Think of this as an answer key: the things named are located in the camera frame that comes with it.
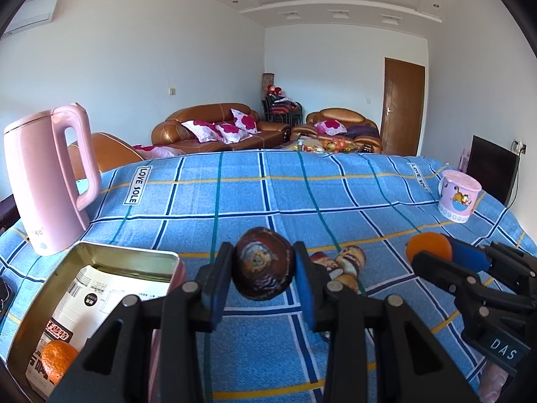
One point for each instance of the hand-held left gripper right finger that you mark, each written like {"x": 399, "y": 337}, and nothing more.
{"x": 304, "y": 285}

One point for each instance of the black television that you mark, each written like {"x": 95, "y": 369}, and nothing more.
{"x": 491, "y": 170}

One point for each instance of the printed paper sheet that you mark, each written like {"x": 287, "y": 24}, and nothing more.
{"x": 88, "y": 298}

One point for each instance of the brown wooden door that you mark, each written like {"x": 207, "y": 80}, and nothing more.
{"x": 402, "y": 107}

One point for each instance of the dark wrinkled fruit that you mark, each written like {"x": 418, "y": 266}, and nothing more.
{"x": 262, "y": 262}

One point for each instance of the pink cartoon cup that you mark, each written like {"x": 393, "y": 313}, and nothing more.
{"x": 459, "y": 197}

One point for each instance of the white red floral pillow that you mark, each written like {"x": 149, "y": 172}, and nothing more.
{"x": 244, "y": 121}
{"x": 330, "y": 126}
{"x": 233, "y": 133}
{"x": 201, "y": 131}

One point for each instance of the pink metal tin box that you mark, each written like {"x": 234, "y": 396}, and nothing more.
{"x": 126, "y": 260}

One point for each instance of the maroon cushioned stool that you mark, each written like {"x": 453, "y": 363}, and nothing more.
{"x": 7, "y": 212}

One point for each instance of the brown leather armchair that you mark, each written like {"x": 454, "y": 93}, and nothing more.
{"x": 335, "y": 114}

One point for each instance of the white air conditioner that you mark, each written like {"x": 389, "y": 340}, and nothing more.
{"x": 31, "y": 14}

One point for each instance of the cluttered coffee table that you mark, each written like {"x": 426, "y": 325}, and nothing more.
{"x": 323, "y": 146}

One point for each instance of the purple cloth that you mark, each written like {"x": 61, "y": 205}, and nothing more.
{"x": 361, "y": 131}

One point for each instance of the pink electric kettle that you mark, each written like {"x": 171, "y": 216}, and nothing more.
{"x": 37, "y": 176}

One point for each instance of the orange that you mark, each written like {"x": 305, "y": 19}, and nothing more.
{"x": 428, "y": 245}
{"x": 58, "y": 361}

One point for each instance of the tall patterned vase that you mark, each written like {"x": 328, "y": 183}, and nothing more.
{"x": 268, "y": 79}

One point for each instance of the orange leather armchair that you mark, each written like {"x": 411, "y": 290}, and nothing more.
{"x": 115, "y": 151}

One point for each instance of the brown leather sofa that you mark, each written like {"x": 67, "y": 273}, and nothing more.
{"x": 201, "y": 111}

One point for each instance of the red plush toy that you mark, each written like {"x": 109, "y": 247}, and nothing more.
{"x": 275, "y": 90}

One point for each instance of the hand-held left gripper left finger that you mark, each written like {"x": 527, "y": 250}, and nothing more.
{"x": 216, "y": 285}

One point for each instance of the wall outlet with plug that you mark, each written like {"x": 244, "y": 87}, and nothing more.
{"x": 520, "y": 147}

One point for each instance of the black flat device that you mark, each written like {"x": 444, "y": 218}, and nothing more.
{"x": 3, "y": 298}

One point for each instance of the blue plaid tablecloth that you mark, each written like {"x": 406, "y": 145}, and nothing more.
{"x": 251, "y": 193}

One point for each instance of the stacked black chairs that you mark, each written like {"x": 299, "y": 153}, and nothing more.
{"x": 283, "y": 110}

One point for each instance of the small tan fruit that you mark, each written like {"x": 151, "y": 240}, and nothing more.
{"x": 346, "y": 283}

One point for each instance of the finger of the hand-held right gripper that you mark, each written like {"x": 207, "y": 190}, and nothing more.
{"x": 440, "y": 270}
{"x": 467, "y": 256}

